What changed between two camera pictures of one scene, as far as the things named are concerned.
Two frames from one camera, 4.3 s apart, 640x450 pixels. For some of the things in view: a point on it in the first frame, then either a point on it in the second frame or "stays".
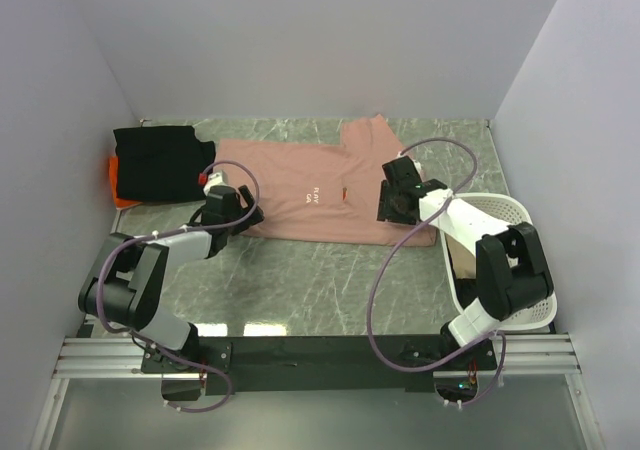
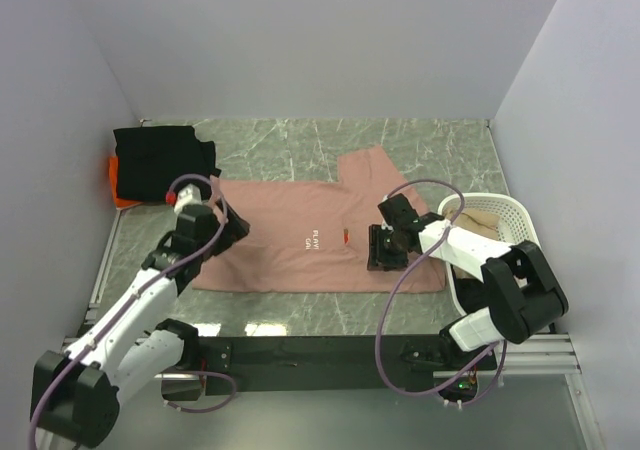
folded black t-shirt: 161,163 stays
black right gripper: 385,212 → 377,253
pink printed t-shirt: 321,191 → 314,236
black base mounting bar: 316,362 stays
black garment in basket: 467,289 stays
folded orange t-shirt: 114,182 stays
